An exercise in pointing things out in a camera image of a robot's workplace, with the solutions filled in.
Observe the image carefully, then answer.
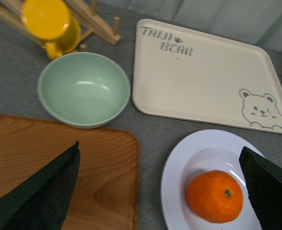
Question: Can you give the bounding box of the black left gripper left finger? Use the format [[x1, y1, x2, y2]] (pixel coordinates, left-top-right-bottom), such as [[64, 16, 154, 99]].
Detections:
[[0, 142, 80, 230]]

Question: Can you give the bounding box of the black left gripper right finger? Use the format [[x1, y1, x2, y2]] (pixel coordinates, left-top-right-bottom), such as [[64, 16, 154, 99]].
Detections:
[[239, 147, 282, 230]]

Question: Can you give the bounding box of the orange fruit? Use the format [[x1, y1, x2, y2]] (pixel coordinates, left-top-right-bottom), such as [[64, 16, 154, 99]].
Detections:
[[186, 170, 244, 224]]

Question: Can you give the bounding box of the white round plate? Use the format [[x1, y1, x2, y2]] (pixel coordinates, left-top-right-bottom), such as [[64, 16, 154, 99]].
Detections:
[[161, 129, 261, 230]]

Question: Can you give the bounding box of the wooden cutting board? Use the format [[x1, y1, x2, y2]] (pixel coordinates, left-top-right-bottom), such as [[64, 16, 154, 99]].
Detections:
[[0, 115, 139, 230]]

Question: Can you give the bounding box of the light green bowl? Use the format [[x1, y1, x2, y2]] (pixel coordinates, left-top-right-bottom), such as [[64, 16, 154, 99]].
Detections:
[[37, 52, 131, 129]]

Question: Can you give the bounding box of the beige bear tray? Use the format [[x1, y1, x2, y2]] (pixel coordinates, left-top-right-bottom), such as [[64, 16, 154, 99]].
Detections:
[[132, 19, 282, 134]]

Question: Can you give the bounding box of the grey curtain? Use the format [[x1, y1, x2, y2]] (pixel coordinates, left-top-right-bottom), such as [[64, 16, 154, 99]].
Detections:
[[104, 0, 282, 52]]

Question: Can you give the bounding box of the yellow mug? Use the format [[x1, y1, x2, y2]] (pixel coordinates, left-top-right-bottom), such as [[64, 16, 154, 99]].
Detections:
[[22, 0, 81, 60]]

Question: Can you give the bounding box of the wooden dish rack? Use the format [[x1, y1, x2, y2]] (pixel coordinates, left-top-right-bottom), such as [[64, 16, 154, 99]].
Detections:
[[0, 0, 121, 46]]

